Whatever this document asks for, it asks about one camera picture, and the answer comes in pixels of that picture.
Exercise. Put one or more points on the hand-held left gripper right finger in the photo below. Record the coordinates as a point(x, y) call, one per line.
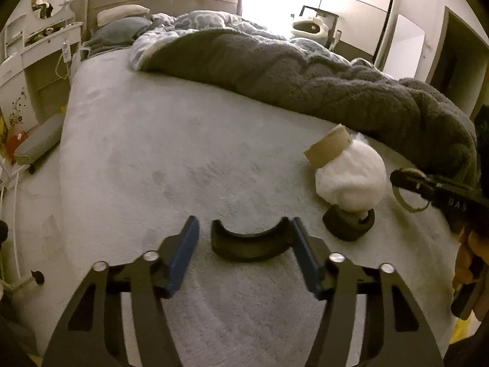
point(305, 256)

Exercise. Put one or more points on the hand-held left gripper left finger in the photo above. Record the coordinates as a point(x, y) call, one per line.
point(183, 252)

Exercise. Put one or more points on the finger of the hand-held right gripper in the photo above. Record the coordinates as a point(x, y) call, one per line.
point(408, 181)

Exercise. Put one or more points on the black tape roll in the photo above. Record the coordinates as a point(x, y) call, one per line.
point(344, 226)

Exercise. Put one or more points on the white tissue ball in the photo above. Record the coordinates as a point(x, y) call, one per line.
point(349, 183)

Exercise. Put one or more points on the black curved plastic piece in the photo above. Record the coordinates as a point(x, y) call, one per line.
point(246, 244)

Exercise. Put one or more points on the person's right hand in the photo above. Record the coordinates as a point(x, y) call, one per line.
point(479, 244)

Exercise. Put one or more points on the bed with gray plush sheet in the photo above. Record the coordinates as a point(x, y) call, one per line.
point(152, 160)

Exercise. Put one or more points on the white leaning panel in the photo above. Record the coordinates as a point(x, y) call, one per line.
point(407, 46)

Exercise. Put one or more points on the dark gray fleece blanket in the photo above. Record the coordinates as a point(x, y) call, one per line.
point(305, 76)

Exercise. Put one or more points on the white clothes rack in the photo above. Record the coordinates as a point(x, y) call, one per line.
point(17, 244)

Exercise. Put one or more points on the white cat bed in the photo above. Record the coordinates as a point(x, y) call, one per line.
point(309, 26)

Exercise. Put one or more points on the red floor item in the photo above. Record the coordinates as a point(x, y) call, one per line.
point(15, 141)

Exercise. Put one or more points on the gray green pillow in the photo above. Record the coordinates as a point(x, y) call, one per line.
point(114, 32)

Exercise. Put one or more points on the blue patterned duvet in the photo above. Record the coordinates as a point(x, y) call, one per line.
point(214, 23)

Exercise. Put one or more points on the white dressing table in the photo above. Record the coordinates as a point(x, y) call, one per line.
point(34, 57)

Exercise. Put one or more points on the cream pillow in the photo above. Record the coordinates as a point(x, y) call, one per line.
point(120, 13)

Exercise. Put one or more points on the brown door frame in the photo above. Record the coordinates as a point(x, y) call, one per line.
point(450, 46)

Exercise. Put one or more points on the white wardrobe with dark frame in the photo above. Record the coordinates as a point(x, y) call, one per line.
point(355, 7)

